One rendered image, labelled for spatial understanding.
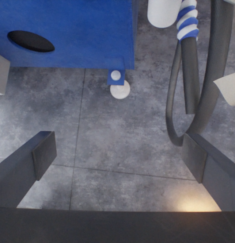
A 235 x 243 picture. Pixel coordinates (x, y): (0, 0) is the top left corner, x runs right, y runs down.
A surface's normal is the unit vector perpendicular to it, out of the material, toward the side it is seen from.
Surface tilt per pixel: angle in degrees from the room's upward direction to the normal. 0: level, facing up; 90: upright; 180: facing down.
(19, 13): 90
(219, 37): 45
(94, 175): 0
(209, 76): 62
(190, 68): 15
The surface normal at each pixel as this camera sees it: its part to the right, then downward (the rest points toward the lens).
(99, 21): -0.09, 0.99
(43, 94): -0.11, -0.12
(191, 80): -0.37, -0.01
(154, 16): -0.62, 0.78
